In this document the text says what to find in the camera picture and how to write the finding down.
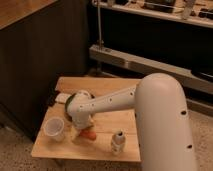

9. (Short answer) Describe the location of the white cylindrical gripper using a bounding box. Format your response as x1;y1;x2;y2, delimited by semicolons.
71;113;95;141

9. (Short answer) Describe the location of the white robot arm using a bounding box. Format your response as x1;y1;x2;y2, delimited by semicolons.
65;73;198;171

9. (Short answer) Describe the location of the translucent plastic cup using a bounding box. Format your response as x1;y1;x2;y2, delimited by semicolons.
43;117;64;142

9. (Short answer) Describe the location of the green bowl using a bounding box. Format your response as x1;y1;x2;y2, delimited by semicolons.
64;93;95;122

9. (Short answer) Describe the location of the small wooden table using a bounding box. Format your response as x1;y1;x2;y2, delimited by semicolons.
31;77;140;162

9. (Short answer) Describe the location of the small white bottle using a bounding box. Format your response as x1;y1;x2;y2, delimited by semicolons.
111;131;126;155

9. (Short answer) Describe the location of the dark wooden cabinet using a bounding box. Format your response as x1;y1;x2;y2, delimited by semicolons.
0;0;88;140

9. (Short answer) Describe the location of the metal shelf rack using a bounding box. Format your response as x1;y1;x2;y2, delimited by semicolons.
88;0;213;116

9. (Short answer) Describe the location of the knife with black handle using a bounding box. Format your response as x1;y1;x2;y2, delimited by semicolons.
47;91;70;106

